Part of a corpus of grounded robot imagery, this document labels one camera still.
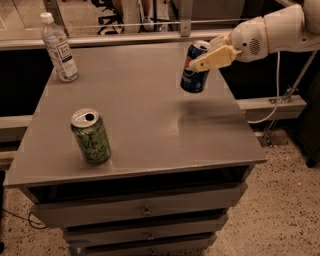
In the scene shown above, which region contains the clear plastic water bottle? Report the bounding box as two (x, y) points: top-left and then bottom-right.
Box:
(40, 12), (79, 82)

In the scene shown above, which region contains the green soda can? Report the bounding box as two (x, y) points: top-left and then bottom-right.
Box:
(71, 108), (111, 165)

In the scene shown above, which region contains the metal railing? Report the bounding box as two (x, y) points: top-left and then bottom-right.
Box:
(0, 0), (243, 51)

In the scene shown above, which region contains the grey drawer cabinet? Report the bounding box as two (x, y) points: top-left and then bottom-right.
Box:
(3, 41), (268, 256)

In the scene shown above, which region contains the top grey drawer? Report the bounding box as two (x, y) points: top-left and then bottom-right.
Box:
(32, 182), (247, 228)

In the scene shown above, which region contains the blue pepsi can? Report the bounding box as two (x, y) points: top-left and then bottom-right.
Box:
(180, 40), (211, 93)

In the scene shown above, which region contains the bottom grey drawer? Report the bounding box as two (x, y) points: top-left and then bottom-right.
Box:
(69, 233), (216, 256)

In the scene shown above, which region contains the black floor cable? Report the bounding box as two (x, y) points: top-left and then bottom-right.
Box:
(1, 208), (49, 230)

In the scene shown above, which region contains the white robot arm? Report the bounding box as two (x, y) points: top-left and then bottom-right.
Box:
(189, 0), (320, 72)

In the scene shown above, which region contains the grey drawer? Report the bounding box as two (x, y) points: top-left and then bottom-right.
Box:
(63, 212), (228, 247)
(32, 182), (247, 228)
(69, 233), (216, 256)

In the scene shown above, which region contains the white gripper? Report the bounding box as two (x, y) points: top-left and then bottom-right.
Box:
(189, 17), (269, 73)

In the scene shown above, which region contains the middle grey drawer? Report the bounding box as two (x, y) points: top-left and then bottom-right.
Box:
(63, 212), (228, 247)

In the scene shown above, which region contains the white cable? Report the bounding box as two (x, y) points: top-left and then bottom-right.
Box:
(247, 51), (282, 125)

